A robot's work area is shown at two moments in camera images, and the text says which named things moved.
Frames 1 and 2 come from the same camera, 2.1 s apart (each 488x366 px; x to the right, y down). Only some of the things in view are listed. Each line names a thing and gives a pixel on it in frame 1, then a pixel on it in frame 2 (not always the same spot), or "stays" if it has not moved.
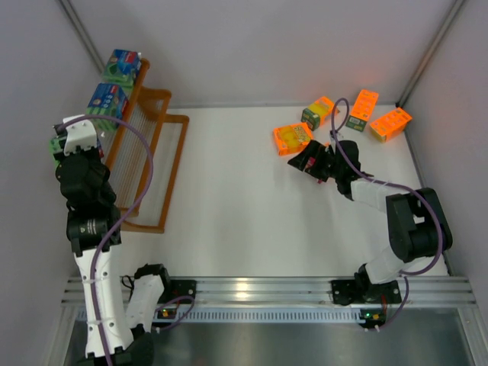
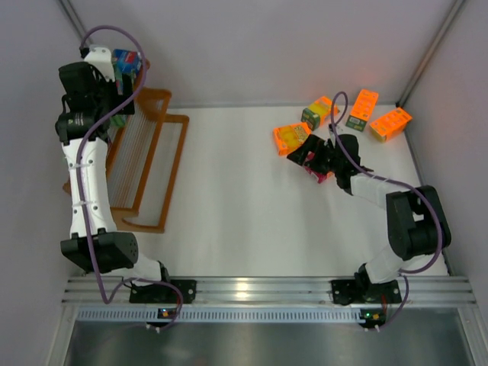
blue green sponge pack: [122, 68] stays
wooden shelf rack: [143, 155] stays
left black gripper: [58, 145] → [124, 95]
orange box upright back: [362, 110] stays
